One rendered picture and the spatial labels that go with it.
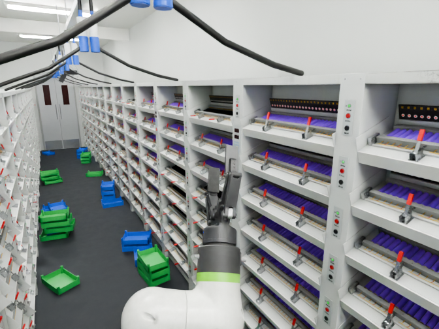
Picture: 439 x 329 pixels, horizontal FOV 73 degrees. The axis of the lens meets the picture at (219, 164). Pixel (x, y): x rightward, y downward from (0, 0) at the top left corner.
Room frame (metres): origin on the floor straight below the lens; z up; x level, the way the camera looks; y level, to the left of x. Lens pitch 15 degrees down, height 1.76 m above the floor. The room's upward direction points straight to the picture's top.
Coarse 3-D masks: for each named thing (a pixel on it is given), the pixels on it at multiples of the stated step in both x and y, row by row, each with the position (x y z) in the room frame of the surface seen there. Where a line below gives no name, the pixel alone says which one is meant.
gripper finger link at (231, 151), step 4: (228, 148) 0.66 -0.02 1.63; (232, 148) 0.66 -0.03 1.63; (236, 148) 0.67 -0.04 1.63; (228, 152) 0.65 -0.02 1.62; (232, 152) 0.66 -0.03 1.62; (236, 152) 0.66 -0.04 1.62; (228, 156) 0.65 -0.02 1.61; (232, 156) 0.65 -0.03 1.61; (236, 156) 0.65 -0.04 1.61; (228, 160) 0.64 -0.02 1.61; (228, 164) 0.63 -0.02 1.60; (228, 168) 0.63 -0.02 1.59; (236, 168) 0.64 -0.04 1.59
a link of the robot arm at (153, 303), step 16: (144, 288) 0.50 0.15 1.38; (160, 288) 0.50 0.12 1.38; (128, 304) 0.46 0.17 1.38; (144, 304) 0.45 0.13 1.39; (160, 304) 0.46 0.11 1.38; (176, 304) 0.46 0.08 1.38; (128, 320) 0.44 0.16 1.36; (144, 320) 0.43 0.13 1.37; (160, 320) 0.44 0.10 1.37; (176, 320) 0.44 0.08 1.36
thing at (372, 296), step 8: (360, 288) 1.00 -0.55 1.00; (360, 296) 0.98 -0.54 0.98; (368, 296) 0.97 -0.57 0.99; (376, 296) 0.95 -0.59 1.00; (384, 304) 0.92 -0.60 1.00; (384, 312) 0.90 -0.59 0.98; (400, 312) 0.87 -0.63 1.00; (408, 320) 0.84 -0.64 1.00; (416, 320) 0.83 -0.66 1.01; (408, 328) 0.83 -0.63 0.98; (416, 328) 0.82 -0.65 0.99; (424, 328) 0.80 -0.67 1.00
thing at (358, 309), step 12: (360, 276) 1.06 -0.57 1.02; (348, 288) 1.02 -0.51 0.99; (348, 300) 0.99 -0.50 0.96; (360, 300) 0.98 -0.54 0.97; (348, 312) 0.98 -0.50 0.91; (360, 312) 0.93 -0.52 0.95; (372, 312) 0.92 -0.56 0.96; (372, 324) 0.88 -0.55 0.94; (396, 324) 0.86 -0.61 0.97; (408, 324) 0.85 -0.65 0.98
